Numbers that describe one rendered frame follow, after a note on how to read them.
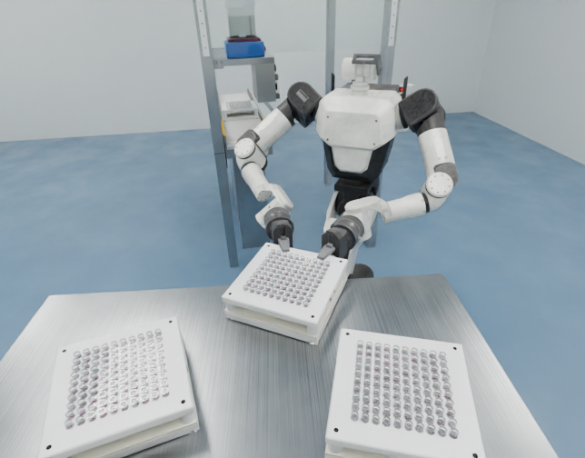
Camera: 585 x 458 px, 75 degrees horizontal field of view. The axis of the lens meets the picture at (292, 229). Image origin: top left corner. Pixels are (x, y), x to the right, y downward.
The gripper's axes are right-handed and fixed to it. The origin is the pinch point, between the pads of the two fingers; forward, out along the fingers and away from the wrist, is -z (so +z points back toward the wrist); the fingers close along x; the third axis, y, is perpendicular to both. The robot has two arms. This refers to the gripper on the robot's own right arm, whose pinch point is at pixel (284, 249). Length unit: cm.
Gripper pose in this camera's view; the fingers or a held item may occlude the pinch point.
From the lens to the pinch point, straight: 109.0
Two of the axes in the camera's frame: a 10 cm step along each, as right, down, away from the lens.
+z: -1.6, -5.1, 8.5
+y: -9.9, 1.1, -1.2
